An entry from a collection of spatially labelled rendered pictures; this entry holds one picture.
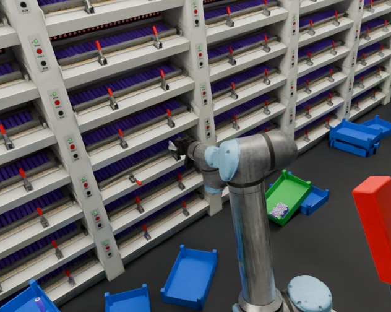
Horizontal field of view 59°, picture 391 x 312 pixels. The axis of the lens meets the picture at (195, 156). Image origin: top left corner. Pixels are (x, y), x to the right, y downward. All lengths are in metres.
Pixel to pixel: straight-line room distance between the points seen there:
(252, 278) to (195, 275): 0.72
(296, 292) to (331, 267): 0.62
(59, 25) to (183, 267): 1.27
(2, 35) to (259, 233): 1.04
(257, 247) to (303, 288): 0.30
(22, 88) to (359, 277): 1.67
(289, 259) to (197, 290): 0.50
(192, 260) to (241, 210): 0.92
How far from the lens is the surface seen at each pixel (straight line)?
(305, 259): 1.93
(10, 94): 1.38
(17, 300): 1.46
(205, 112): 1.81
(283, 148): 1.02
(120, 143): 1.62
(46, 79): 1.39
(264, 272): 1.17
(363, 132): 2.91
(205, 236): 2.04
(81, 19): 1.41
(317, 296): 1.33
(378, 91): 3.57
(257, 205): 1.04
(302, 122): 2.54
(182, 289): 1.81
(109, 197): 1.66
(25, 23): 1.35
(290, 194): 2.19
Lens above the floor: 1.43
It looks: 31 degrees down
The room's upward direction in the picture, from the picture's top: 8 degrees counter-clockwise
